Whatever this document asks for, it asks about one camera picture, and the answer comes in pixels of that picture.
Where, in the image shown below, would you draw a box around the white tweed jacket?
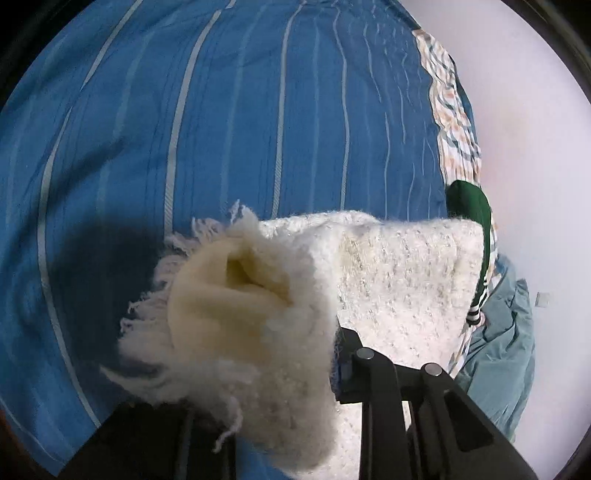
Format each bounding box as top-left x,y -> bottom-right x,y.
100,199 -> 485,480

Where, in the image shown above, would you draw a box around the blue striped plaid quilt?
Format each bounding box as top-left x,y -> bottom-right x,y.
0,0 -> 502,478

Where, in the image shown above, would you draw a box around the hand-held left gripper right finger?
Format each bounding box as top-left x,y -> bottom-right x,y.
331,324 -> 540,480

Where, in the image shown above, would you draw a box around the teal blanket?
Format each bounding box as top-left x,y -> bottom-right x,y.
455,254 -> 536,441

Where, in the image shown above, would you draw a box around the green folded garment white stripes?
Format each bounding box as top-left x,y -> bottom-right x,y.
445,180 -> 494,328

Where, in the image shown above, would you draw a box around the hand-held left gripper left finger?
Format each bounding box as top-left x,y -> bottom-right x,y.
59,401 -> 237,480

